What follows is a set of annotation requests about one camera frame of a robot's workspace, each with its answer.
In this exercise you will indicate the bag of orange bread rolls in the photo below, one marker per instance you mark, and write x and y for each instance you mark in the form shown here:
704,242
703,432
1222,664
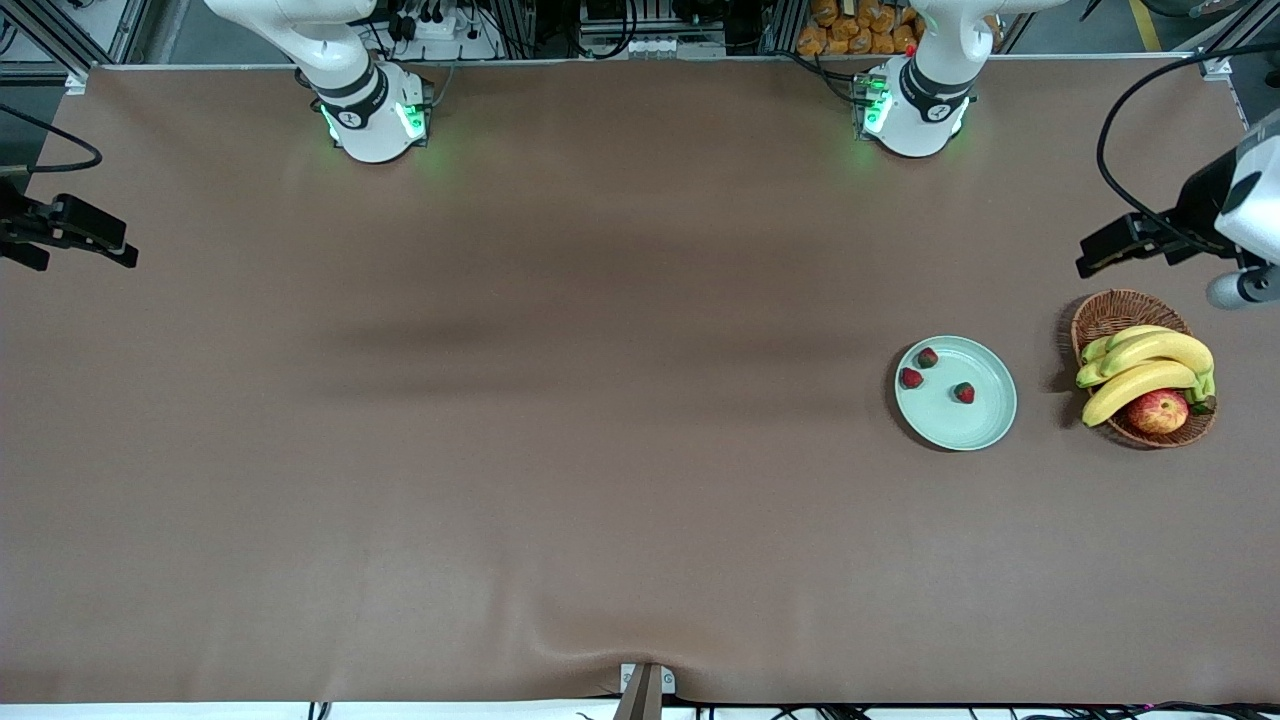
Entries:
840,30

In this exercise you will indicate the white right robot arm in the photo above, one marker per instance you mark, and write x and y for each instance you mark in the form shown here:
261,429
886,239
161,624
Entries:
350,110

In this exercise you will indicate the aluminium frame profile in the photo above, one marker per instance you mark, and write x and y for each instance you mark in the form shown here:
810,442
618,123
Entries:
1239,35
50,33

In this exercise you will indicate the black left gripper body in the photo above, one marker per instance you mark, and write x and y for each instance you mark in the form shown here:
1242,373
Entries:
1194,214

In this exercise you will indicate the white power strip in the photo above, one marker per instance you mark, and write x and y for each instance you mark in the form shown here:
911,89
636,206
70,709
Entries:
440,28

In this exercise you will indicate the light green round plate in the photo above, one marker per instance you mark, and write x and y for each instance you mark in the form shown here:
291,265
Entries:
965,425

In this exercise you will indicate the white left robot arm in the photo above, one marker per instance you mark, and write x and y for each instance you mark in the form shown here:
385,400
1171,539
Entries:
915,110

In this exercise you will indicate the white connector strip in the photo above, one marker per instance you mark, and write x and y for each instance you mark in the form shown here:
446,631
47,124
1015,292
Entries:
650,46

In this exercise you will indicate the brown post with white bracket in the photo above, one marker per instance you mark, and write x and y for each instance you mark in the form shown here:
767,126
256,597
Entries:
645,695

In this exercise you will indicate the red apple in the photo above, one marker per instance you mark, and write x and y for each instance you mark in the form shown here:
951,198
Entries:
1158,412

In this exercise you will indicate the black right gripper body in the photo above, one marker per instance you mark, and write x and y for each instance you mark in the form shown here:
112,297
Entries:
12,226

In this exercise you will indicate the yellow banana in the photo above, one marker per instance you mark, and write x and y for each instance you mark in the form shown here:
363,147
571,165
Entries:
1130,385
1165,345
1100,347

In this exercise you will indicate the large table cover mat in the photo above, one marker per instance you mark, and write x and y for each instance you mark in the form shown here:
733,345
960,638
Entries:
640,550

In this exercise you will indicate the red plastic strawberry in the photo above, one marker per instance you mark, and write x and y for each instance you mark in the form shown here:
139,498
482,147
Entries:
928,358
964,393
911,378

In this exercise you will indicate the brown wicker basket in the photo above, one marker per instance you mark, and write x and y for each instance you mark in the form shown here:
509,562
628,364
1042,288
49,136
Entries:
1125,308

